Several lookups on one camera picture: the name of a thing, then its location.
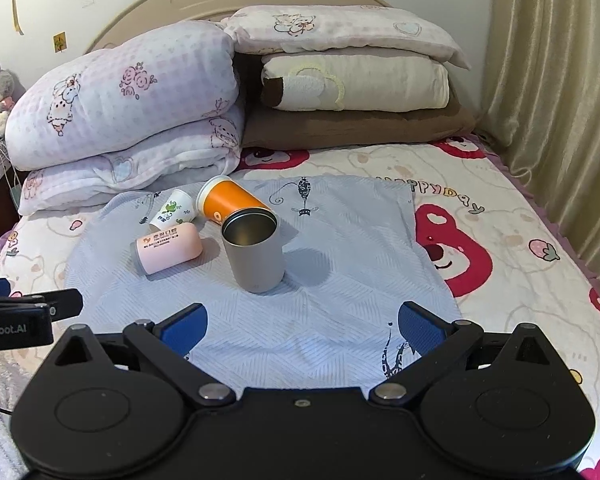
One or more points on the brown pillow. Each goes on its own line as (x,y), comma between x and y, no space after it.
(340,127)

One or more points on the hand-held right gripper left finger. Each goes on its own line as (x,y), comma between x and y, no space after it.
(186,326)

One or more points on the yellow wall sticker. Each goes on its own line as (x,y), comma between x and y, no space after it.
(59,42)

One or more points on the pink cup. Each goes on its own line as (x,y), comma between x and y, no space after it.
(167,250)

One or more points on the orange paper cup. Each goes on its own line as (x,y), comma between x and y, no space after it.
(226,200)

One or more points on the grey metal cup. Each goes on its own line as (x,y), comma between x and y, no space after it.
(256,266)

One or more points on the folded pink checked quilt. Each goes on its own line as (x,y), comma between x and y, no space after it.
(120,110)

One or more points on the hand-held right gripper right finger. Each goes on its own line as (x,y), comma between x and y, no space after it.
(419,327)

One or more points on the pink checked pillow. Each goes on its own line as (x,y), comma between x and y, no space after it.
(340,30)

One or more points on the white cup with green print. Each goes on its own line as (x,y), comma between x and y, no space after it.
(172,210)

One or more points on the cream pillow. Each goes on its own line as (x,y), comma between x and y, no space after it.
(380,80)

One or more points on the beige curtain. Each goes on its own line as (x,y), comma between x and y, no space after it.
(555,85)

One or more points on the light blue patterned cloth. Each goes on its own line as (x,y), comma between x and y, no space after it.
(330,285)

